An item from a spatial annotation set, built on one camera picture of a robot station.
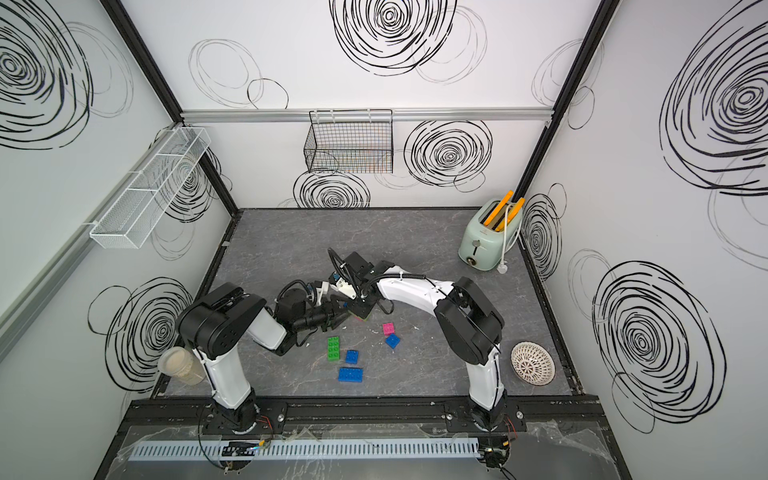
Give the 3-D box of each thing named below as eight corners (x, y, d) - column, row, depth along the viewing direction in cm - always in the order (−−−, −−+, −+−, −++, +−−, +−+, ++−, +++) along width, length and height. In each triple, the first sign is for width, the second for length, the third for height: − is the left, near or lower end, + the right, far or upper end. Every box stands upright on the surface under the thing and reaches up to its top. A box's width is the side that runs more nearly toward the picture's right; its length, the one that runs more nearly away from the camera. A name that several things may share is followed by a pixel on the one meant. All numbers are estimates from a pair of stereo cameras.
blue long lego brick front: (338, 382, 81) (337, 380, 79) (339, 369, 83) (338, 367, 82) (363, 382, 81) (362, 380, 79) (363, 369, 83) (363, 367, 82)
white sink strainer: (517, 387, 80) (524, 382, 76) (506, 347, 87) (513, 340, 83) (551, 387, 80) (561, 382, 76) (538, 347, 87) (546, 340, 83)
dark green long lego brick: (327, 361, 85) (326, 359, 83) (328, 339, 89) (327, 336, 87) (340, 360, 85) (339, 358, 83) (340, 338, 89) (339, 335, 87)
